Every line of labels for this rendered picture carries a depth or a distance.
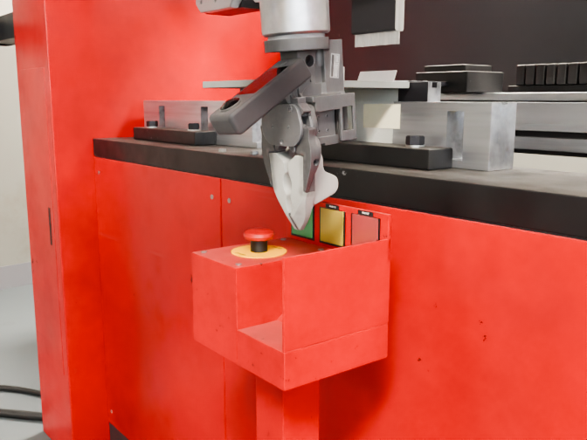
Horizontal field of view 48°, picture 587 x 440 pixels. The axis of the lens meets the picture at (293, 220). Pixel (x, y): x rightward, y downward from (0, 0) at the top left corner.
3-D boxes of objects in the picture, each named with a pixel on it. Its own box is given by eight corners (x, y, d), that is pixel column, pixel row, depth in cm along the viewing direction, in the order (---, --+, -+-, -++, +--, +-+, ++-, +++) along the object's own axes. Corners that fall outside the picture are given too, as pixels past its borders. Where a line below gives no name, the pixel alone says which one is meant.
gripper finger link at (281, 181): (329, 221, 79) (325, 144, 77) (290, 231, 76) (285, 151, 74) (313, 217, 82) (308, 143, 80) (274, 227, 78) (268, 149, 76)
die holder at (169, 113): (144, 137, 172) (142, 99, 171) (165, 136, 176) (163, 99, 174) (256, 148, 134) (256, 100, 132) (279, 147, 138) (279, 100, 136)
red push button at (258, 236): (238, 255, 86) (237, 228, 86) (262, 250, 89) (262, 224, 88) (255, 261, 83) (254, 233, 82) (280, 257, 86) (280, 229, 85)
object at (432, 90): (338, 101, 116) (338, 83, 115) (350, 100, 118) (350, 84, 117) (427, 101, 101) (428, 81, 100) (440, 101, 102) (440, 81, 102)
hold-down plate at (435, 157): (294, 156, 116) (294, 139, 116) (317, 154, 119) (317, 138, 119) (428, 170, 93) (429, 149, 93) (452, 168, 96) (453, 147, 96)
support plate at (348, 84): (202, 88, 100) (202, 81, 100) (331, 89, 117) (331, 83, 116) (273, 86, 87) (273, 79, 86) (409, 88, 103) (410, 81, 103)
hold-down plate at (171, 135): (133, 139, 165) (133, 127, 165) (153, 138, 169) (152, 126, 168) (195, 146, 142) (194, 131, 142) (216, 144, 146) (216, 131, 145)
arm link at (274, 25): (286, -7, 66) (242, 2, 73) (290, 40, 67) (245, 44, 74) (342, -7, 71) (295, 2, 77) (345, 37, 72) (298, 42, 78)
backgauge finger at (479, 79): (357, 92, 117) (357, 63, 116) (451, 92, 133) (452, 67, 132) (409, 92, 108) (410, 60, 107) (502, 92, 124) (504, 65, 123)
